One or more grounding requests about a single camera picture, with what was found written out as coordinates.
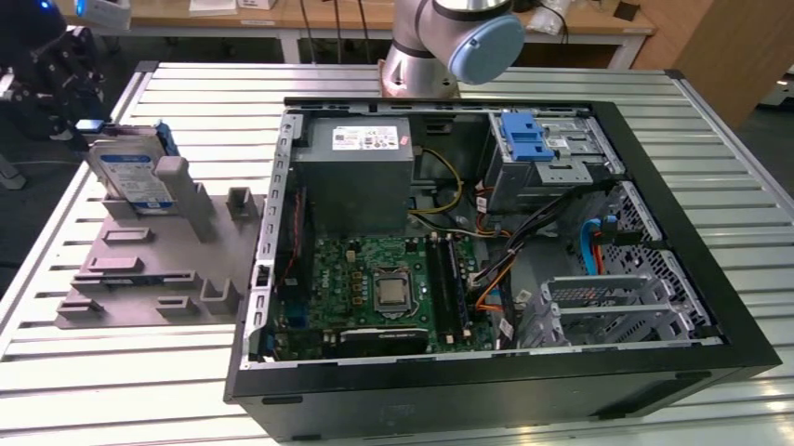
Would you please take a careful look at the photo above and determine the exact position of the black cable bundle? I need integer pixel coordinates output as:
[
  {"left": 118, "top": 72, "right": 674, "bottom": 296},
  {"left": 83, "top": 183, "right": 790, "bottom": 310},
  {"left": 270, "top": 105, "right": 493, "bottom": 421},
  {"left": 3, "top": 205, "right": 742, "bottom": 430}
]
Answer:
[{"left": 499, "top": 183, "right": 627, "bottom": 280}]

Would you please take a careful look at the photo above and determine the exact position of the blue drive latch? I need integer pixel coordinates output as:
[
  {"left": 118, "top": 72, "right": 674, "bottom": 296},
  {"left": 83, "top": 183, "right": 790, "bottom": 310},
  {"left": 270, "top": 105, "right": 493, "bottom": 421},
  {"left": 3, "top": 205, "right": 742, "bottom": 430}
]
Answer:
[{"left": 501, "top": 113, "right": 557, "bottom": 163}]

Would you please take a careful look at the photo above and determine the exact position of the grey power supply unit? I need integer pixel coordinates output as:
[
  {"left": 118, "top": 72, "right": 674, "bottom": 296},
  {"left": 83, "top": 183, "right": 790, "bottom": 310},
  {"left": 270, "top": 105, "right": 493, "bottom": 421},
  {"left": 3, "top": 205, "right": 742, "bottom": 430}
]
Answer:
[{"left": 291, "top": 115, "right": 417, "bottom": 238}]

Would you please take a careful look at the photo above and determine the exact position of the black case fan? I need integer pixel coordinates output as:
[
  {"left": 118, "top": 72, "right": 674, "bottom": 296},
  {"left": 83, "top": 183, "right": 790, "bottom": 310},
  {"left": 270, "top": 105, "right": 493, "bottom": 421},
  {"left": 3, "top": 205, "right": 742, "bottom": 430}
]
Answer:
[{"left": 276, "top": 183, "right": 315, "bottom": 292}]

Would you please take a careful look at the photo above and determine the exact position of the wooden desk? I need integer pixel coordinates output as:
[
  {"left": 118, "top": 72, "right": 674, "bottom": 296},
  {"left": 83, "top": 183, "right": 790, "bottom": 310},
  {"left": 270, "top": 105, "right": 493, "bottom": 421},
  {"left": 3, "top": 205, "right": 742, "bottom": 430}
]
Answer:
[{"left": 98, "top": 0, "right": 659, "bottom": 66}]

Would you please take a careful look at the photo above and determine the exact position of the grey parts rack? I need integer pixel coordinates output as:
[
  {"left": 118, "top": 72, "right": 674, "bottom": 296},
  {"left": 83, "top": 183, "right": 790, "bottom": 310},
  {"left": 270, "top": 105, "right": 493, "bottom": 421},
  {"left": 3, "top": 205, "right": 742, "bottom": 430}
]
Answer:
[{"left": 54, "top": 155, "right": 268, "bottom": 331}]

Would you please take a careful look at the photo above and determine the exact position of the green motherboard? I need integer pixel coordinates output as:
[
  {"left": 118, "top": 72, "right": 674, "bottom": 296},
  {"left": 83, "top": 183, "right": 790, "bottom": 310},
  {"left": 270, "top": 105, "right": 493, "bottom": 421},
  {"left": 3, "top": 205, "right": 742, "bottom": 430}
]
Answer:
[{"left": 272, "top": 234, "right": 498, "bottom": 359}]

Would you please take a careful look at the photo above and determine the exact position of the grey stand foot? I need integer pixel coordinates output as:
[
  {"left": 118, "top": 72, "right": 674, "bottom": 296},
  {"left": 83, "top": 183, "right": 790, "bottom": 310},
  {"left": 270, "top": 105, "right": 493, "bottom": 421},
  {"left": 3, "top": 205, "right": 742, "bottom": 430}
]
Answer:
[{"left": 0, "top": 152, "right": 27, "bottom": 190}]

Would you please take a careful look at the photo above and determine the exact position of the blue wire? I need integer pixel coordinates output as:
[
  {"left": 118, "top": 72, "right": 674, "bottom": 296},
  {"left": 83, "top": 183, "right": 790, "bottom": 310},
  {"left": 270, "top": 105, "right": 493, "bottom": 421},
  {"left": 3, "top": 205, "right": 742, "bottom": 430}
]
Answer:
[{"left": 579, "top": 216, "right": 622, "bottom": 280}]

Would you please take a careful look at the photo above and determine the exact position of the silver CPU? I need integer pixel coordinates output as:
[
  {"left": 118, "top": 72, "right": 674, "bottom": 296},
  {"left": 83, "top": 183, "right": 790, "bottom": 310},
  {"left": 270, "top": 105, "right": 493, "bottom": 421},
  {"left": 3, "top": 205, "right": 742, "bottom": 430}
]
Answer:
[{"left": 375, "top": 277, "right": 410, "bottom": 307}]

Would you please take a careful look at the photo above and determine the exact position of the silver disk bay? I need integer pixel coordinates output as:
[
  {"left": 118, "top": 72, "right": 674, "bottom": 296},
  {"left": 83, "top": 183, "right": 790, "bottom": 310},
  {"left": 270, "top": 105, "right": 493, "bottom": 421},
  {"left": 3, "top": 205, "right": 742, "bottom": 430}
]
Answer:
[{"left": 518, "top": 273, "right": 706, "bottom": 349}]

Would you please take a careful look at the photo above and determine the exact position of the silver drive cage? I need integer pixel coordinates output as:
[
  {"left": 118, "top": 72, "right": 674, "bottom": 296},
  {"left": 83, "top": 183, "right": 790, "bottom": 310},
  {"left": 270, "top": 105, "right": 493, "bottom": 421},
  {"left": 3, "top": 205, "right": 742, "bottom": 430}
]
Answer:
[{"left": 483, "top": 111, "right": 626, "bottom": 215}]

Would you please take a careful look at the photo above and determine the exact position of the black PC case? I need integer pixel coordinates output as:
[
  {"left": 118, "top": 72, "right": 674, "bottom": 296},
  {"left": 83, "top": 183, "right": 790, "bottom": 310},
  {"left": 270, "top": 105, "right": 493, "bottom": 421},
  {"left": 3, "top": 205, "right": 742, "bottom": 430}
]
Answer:
[{"left": 222, "top": 96, "right": 783, "bottom": 442}]

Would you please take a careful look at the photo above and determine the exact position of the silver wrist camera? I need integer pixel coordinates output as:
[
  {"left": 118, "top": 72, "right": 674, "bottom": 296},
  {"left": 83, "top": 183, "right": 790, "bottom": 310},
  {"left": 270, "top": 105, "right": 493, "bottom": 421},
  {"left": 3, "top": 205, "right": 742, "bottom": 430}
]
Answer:
[{"left": 78, "top": 0, "right": 135, "bottom": 33}]

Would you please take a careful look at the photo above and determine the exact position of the hard disk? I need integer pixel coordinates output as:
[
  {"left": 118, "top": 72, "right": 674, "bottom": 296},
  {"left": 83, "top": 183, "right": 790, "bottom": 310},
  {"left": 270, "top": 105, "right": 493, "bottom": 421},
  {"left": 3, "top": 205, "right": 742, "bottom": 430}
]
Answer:
[{"left": 75, "top": 118, "right": 183, "bottom": 217}]

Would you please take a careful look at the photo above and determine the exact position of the black graphics card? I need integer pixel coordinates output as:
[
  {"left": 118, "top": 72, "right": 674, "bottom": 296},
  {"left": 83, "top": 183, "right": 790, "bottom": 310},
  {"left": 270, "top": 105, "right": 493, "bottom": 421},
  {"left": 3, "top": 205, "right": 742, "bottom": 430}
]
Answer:
[{"left": 322, "top": 327, "right": 431, "bottom": 359}]

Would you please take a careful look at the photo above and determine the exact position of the CPU socket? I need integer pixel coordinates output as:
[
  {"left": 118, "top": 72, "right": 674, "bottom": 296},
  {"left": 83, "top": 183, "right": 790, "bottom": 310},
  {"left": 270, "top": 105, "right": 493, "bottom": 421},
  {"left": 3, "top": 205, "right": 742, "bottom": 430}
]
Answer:
[{"left": 366, "top": 265, "right": 421, "bottom": 322}]

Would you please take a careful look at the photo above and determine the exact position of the red orange drive wire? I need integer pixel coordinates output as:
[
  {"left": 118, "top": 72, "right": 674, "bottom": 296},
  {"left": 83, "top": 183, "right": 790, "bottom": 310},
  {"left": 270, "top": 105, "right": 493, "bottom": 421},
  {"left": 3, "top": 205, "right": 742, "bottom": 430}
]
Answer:
[{"left": 471, "top": 184, "right": 518, "bottom": 239}]

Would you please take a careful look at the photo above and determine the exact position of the black RAM stick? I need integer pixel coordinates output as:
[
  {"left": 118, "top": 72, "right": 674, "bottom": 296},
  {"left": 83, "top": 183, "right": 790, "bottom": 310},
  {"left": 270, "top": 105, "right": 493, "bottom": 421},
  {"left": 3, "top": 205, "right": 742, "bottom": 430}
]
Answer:
[{"left": 441, "top": 234, "right": 474, "bottom": 334}]

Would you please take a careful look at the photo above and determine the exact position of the wooden cabinet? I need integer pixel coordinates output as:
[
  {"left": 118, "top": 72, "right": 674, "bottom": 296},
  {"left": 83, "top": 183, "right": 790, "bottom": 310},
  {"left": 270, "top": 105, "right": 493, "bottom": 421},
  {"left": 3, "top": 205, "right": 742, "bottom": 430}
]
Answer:
[{"left": 631, "top": 0, "right": 794, "bottom": 129}]

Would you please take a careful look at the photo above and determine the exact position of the clear plastic bag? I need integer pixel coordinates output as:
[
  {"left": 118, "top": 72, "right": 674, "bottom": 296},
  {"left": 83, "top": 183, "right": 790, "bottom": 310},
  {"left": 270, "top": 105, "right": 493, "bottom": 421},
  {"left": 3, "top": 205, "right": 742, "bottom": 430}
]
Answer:
[{"left": 526, "top": 2, "right": 567, "bottom": 34}]

